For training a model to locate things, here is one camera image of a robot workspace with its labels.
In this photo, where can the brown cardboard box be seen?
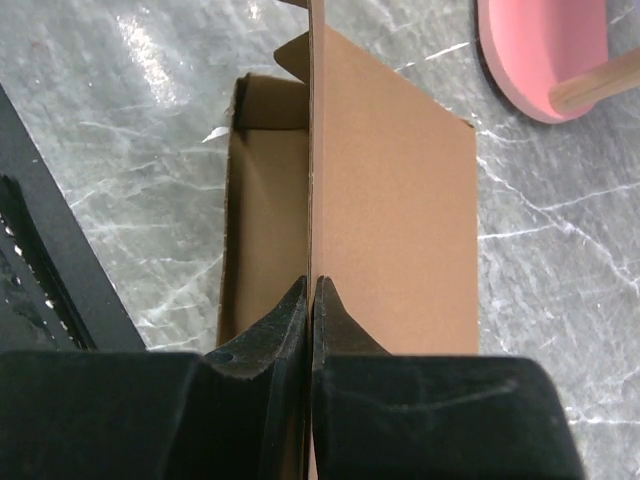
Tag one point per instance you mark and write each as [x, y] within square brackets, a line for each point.
[349, 264]

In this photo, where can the pink three-tier shelf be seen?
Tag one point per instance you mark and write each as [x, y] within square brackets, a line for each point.
[551, 58]

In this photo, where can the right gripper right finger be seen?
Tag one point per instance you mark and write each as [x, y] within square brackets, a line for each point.
[440, 415]

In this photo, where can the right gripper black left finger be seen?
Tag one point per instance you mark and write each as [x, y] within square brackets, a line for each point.
[150, 410]

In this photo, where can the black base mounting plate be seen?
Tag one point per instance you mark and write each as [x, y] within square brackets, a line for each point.
[54, 293]

